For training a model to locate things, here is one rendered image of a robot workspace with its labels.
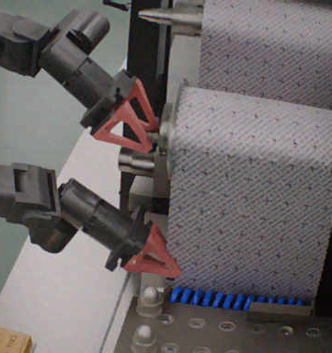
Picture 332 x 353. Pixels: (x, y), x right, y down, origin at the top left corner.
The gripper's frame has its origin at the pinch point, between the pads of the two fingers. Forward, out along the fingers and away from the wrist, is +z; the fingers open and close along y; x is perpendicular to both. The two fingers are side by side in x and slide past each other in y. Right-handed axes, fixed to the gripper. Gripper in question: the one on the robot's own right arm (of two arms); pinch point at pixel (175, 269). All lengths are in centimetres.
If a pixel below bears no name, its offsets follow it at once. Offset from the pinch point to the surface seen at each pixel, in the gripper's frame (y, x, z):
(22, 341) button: 9.0, -23.1, -12.4
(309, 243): 0.3, 16.1, 12.6
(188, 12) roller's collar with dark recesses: -28.5, 23.3, -18.9
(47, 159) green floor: -211, -131, -16
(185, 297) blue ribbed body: 3.5, -0.9, 3.0
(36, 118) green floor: -247, -140, -31
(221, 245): 0.3, 7.7, 2.5
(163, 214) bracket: -7.2, 2.3, -5.2
